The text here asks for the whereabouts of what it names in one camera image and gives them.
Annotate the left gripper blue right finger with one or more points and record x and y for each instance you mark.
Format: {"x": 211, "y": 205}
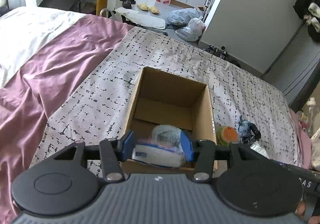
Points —
{"x": 202, "y": 153}

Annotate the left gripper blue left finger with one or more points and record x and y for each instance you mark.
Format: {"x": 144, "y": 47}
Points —
{"x": 114, "y": 151}

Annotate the orange burger plush toy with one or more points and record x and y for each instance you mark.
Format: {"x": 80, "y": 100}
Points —
{"x": 226, "y": 135}

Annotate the tissue pack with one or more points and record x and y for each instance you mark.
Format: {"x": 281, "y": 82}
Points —
{"x": 161, "y": 154}

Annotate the light blue fuzzy sock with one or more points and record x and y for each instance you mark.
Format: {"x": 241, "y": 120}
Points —
{"x": 167, "y": 135}

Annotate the shiny plastic packaged item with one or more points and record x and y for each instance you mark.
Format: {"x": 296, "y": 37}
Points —
{"x": 259, "y": 149}

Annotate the patterned white bed cover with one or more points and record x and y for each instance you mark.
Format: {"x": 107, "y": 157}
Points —
{"x": 97, "y": 108}

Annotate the brown cardboard box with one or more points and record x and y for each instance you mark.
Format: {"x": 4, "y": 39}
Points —
{"x": 161, "y": 98}

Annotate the mauve pink blanket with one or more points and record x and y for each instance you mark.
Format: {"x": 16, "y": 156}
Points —
{"x": 41, "y": 86}

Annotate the pair of sneakers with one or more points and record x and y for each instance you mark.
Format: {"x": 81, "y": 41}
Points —
{"x": 219, "y": 52}

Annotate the clear bottle on nightstand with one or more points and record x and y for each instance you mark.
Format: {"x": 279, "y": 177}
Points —
{"x": 311, "y": 110}

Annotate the clear plastic bag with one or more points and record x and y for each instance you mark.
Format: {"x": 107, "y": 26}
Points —
{"x": 186, "y": 34}

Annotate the white red plastic bag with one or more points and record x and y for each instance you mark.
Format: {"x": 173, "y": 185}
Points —
{"x": 197, "y": 26}

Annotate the white floor mat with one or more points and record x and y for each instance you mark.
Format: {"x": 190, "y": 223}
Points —
{"x": 142, "y": 20}

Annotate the grey garbage bag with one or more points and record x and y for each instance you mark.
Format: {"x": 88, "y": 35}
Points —
{"x": 181, "y": 17}

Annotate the yellow slipper left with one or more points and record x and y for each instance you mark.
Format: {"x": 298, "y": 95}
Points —
{"x": 143, "y": 7}

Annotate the yellow slipper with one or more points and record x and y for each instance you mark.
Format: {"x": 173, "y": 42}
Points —
{"x": 154, "y": 10}
{"x": 143, "y": 7}

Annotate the yellow slipper right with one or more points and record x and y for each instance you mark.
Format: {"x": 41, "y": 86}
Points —
{"x": 154, "y": 10}

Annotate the black slippers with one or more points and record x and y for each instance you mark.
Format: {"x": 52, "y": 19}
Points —
{"x": 127, "y": 4}

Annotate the hanging black white clothes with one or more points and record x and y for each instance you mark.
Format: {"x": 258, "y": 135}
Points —
{"x": 308, "y": 10}

